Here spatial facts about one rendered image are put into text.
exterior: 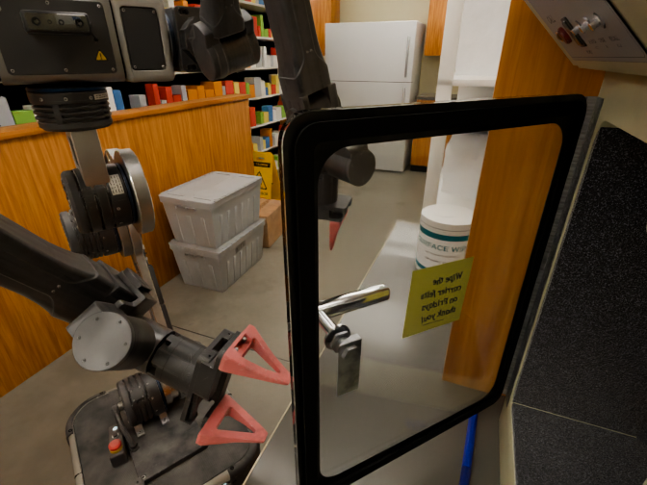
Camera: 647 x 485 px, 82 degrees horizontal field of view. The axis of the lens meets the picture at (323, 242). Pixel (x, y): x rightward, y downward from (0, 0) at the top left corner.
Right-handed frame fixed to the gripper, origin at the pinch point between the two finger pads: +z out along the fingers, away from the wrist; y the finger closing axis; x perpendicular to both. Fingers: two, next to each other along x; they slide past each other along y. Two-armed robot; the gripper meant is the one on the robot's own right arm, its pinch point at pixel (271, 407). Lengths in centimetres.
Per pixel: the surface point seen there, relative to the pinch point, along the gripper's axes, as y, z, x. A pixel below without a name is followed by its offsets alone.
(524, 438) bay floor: 6.9, 28.6, 6.1
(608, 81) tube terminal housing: 43.7, 15.9, 7.5
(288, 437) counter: -9.8, 3.5, 5.8
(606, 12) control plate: 42.3, 7.9, -10.8
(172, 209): -66, -115, 165
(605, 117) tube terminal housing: 40.7, 16.6, 5.6
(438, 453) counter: -2.9, 22.7, 8.3
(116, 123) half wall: -24, -148, 149
